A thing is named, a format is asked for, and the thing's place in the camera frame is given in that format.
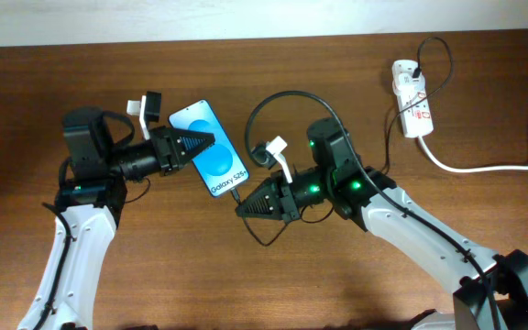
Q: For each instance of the white power strip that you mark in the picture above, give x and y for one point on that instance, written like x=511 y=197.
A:
x=416 y=117

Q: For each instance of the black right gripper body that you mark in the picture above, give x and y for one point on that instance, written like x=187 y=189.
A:
x=308 y=186

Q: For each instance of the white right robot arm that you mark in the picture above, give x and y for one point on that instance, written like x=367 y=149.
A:
x=489 y=290

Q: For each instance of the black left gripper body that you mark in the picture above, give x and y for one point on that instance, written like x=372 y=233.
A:
x=165 y=154

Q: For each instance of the white charger plug adapter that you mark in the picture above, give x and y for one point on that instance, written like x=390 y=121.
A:
x=405 y=83

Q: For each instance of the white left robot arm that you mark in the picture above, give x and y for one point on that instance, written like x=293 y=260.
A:
x=88 y=206

